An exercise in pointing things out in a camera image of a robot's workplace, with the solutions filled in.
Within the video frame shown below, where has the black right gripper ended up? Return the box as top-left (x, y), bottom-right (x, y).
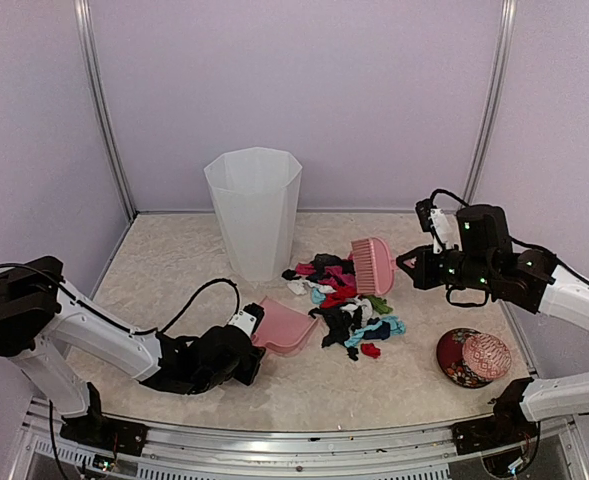
top-left (398, 243), bottom-right (497, 291)

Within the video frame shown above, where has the pink plastic hand brush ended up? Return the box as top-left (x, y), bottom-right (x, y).
top-left (351, 237), bottom-right (397, 297)

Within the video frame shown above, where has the pink plastic dustpan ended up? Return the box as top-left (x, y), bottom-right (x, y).
top-left (252, 297), bottom-right (317, 357)

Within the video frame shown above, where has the translucent white waste bin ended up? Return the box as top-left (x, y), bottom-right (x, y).
top-left (204, 147), bottom-right (302, 282)

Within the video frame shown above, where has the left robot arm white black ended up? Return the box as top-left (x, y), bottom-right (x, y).
top-left (0, 256), bottom-right (265, 445)

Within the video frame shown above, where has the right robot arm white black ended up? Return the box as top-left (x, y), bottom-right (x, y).
top-left (396, 196), bottom-right (589, 444)

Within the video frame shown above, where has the green paper scrap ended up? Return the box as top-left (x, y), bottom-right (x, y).
top-left (368, 295), bottom-right (393, 316)

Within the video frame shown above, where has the red paper scrap centre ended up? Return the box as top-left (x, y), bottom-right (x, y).
top-left (320, 286), bottom-right (358, 309)

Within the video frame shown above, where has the white paper scrap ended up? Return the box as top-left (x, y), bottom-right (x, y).
top-left (286, 279), bottom-right (336, 296)

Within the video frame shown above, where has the black paper scrap strip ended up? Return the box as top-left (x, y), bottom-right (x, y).
top-left (308, 306), bottom-right (362, 348)

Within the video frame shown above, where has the small red paper scrap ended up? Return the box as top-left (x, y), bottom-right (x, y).
top-left (361, 343), bottom-right (381, 359)

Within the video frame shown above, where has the dark red patterned round dish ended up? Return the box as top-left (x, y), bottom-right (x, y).
top-left (436, 328), bottom-right (491, 389)

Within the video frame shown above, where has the small black paper scrap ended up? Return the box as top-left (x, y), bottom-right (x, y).
top-left (347, 347), bottom-right (359, 361)

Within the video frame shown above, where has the pink patterned small bowl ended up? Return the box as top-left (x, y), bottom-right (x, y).
top-left (462, 333), bottom-right (512, 381)

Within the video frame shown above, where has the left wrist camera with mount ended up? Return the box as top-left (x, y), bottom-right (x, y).
top-left (227, 303), bottom-right (265, 339)

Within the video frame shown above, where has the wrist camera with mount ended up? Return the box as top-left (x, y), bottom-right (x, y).
top-left (227, 303), bottom-right (265, 339)
top-left (415, 199), bottom-right (457, 254)

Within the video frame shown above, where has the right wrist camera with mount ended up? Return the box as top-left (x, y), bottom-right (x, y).
top-left (415, 199), bottom-right (457, 254)

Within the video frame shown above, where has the right aluminium frame post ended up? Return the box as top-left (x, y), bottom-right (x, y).
top-left (463, 0), bottom-right (518, 203)

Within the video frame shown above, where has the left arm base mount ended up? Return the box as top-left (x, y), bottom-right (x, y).
top-left (60, 382), bottom-right (149, 457)

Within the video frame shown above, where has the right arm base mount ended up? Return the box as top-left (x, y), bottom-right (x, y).
top-left (451, 377), bottom-right (540, 455)

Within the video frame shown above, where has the front aluminium rail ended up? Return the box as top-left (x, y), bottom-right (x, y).
top-left (9, 403), bottom-right (589, 479)

